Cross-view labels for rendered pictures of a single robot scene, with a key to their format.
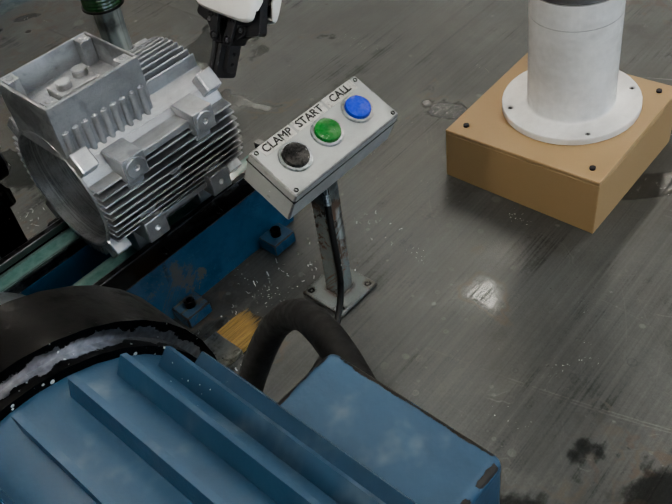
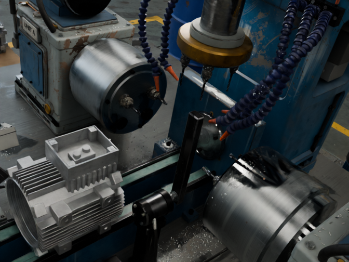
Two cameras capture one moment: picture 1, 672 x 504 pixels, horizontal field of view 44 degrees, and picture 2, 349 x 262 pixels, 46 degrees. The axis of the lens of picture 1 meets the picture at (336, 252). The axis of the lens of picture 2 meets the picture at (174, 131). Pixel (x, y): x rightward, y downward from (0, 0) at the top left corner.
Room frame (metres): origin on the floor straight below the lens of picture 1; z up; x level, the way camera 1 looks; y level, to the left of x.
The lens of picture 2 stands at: (1.48, 0.37, 1.71)
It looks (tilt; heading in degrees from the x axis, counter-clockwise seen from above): 36 degrees down; 174
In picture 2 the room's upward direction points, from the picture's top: 12 degrees clockwise
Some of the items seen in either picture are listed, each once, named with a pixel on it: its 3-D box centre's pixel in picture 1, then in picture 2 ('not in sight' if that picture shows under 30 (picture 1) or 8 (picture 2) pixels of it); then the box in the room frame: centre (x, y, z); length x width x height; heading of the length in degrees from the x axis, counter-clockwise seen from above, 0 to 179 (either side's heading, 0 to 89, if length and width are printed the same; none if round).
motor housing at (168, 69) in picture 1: (130, 145); (64, 195); (0.83, 0.23, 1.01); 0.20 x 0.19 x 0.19; 131
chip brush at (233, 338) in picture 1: (201, 366); not in sight; (0.64, 0.19, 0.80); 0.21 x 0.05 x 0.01; 131
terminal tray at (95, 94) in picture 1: (77, 96); (81, 158); (0.80, 0.26, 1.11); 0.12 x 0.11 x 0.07; 131
